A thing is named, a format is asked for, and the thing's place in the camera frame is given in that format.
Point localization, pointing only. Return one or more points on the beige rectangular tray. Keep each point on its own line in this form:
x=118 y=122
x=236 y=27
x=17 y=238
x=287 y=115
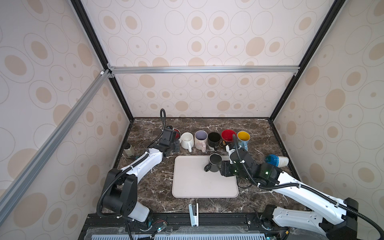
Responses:
x=192 y=182

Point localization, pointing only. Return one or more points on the blue white plastic bottle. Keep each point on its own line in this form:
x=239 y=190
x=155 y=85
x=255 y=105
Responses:
x=278 y=161

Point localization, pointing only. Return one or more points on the white blue clip stand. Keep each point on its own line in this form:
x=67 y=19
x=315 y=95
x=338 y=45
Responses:
x=194 y=214

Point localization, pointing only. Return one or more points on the pink iridescent mug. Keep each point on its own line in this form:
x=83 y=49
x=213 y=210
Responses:
x=201 y=140

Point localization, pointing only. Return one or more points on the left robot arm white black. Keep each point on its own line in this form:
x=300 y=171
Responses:
x=120 y=190

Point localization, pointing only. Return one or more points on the small black mug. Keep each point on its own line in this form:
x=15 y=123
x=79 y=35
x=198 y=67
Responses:
x=214 y=164

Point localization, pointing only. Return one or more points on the horizontal aluminium frame bar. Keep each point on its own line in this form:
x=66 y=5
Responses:
x=205 y=69

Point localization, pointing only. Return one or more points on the white ribbed-base mug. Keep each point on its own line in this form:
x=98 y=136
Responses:
x=187 y=141

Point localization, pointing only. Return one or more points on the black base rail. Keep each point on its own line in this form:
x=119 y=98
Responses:
x=212 y=226

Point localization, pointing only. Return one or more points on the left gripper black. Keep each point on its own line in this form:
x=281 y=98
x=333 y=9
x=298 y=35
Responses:
x=176 y=144

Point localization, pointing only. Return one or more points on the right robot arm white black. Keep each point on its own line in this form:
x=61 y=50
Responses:
x=332 y=217

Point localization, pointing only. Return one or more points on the black skull mug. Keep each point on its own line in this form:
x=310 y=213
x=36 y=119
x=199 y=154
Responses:
x=228 y=137

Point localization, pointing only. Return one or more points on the blue butterfly mug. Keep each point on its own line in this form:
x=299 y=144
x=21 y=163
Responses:
x=243 y=139

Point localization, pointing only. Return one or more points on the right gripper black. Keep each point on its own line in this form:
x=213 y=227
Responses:
x=224 y=168

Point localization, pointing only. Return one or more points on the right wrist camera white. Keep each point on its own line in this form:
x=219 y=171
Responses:
x=234 y=154

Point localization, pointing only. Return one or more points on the plain white mug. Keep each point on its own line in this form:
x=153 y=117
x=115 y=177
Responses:
x=178 y=134

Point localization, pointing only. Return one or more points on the black white mug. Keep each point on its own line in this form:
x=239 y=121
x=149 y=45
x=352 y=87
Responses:
x=214 y=140

